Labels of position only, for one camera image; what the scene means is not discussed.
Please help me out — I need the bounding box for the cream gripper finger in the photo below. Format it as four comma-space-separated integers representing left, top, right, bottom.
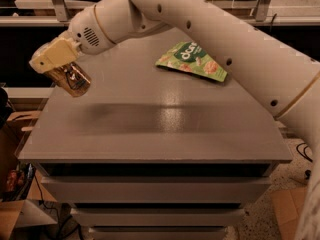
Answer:
29, 37, 80, 74

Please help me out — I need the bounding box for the black floor cable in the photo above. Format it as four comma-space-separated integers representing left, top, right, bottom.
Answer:
295, 142, 314, 182

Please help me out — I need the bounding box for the green snack bag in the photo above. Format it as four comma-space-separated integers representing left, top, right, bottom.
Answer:
155, 42, 227, 82

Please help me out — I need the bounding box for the cardboard box right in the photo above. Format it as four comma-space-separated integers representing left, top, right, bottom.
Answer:
270, 187, 307, 240

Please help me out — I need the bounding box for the metal shelf frame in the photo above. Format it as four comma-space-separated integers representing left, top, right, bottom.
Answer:
0, 0, 320, 28

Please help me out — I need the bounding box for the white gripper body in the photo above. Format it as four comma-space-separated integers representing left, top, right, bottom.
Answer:
66, 5, 115, 55

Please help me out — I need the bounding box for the grey drawer cabinet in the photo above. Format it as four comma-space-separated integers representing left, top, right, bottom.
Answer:
20, 30, 291, 240

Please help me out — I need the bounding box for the orange soda can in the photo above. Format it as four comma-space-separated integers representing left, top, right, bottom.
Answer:
45, 62, 91, 97

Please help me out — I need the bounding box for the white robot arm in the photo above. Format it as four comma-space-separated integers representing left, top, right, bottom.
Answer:
30, 0, 320, 240

